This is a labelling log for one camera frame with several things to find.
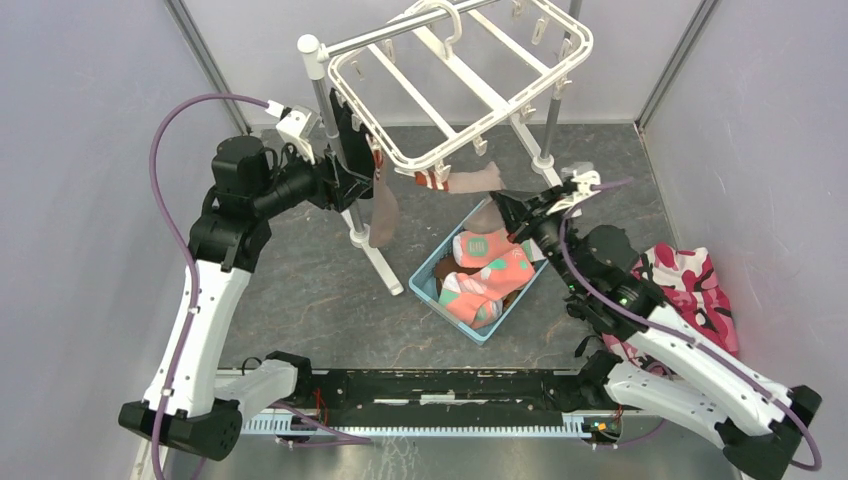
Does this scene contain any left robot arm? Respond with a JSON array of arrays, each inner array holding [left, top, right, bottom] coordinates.
[[118, 136, 334, 461]]

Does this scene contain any pink camouflage cloth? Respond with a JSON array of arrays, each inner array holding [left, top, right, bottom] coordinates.
[[631, 243, 739, 357]]

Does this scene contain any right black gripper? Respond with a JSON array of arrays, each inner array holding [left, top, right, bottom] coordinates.
[[491, 183, 588, 292]]

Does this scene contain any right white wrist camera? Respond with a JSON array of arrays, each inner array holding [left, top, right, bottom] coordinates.
[[546, 162, 601, 218]]

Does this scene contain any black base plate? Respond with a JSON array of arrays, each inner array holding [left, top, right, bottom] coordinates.
[[283, 369, 618, 428]]

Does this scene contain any brown sock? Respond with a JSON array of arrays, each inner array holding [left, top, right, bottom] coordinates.
[[433, 254, 465, 288]]

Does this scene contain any salmon pink sock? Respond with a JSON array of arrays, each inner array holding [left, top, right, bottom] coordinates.
[[438, 250, 535, 329], [451, 229, 537, 269]]

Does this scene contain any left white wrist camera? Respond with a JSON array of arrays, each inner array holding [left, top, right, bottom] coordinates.
[[265, 100, 320, 166]]

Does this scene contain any light blue plastic basket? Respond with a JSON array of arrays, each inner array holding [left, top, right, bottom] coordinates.
[[408, 223, 548, 345]]

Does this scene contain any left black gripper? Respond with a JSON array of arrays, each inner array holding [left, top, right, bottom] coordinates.
[[253, 136, 373, 219]]

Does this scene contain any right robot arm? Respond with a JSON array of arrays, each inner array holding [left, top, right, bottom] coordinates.
[[491, 187, 823, 479]]

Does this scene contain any white sock drying rack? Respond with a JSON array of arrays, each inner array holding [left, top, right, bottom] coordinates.
[[296, 0, 596, 297]]

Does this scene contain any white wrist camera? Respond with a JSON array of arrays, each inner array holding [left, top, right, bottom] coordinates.
[[546, 162, 601, 218], [265, 100, 320, 166]]

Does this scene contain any black sock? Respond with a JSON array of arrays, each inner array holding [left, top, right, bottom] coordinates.
[[329, 88, 375, 187]]

